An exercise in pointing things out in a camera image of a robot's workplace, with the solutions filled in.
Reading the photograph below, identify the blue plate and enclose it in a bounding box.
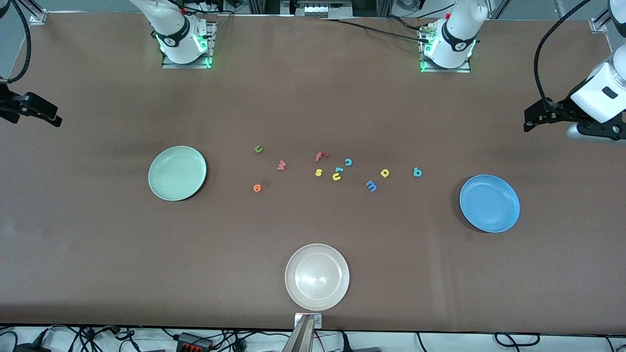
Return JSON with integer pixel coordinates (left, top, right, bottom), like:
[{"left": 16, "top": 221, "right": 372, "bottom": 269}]
[{"left": 459, "top": 174, "right": 521, "bottom": 234}]

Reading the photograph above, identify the green plate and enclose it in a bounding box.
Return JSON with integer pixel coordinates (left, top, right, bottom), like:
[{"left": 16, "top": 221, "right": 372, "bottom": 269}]
[{"left": 148, "top": 145, "right": 207, "bottom": 202}]

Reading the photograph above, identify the grey terminal box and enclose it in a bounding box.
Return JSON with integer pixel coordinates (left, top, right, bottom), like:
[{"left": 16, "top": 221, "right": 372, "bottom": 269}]
[{"left": 293, "top": 0, "right": 354, "bottom": 19}]

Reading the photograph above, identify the beige plate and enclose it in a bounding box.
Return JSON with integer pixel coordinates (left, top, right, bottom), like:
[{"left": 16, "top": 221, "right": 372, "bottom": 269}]
[{"left": 285, "top": 243, "right": 351, "bottom": 311}]

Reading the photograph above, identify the black and red power strip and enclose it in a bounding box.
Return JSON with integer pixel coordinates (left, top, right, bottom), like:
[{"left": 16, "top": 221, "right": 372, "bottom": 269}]
[{"left": 175, "top": 331, "right": 214, "bottom": 351}]

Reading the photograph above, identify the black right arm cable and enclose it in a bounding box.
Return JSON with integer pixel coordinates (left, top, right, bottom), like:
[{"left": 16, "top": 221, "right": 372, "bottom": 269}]
[{"left": 0, "top": 0, "right": 32, "bottom": 85}]

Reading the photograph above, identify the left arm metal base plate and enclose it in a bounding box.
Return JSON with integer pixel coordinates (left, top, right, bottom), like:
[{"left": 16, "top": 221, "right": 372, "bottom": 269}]
[{"left": 420, "top": 46, "right": 471, "bottom": 74}]

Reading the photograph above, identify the short black table cable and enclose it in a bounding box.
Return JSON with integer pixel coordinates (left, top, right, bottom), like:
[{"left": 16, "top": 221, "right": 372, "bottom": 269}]
[{"left": 385, "top": 16, "right": 429, "bottom": 32}]

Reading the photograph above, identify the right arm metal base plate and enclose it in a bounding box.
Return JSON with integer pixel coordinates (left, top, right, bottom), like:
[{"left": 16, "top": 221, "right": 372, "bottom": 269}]
[{"left": 161, "top": 22, "right": 216, "bottom": 69}]

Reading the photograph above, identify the long black table cable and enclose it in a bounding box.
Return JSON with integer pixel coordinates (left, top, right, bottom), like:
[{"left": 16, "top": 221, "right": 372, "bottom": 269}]
[{"left": 318, "top": 18, "right": 432, "bottom": 43}]

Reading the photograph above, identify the black looped floor cable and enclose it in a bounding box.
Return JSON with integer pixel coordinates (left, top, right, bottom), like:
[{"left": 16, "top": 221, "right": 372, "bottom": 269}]
[{"left": 494, "top": 332, "right": 541, "bottom": 348}]

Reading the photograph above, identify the small metal camera mount plate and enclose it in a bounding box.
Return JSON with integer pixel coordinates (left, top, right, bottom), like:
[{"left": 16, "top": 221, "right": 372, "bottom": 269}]
[{"left": 294, "top": 313, "right": 322, "bottom": 329}]

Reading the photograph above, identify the grey metal camera pole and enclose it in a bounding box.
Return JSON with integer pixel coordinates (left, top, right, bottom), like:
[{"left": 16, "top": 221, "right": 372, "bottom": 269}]
[{"left": 281, "top": 315, "right": 316, "bottom": 352}]

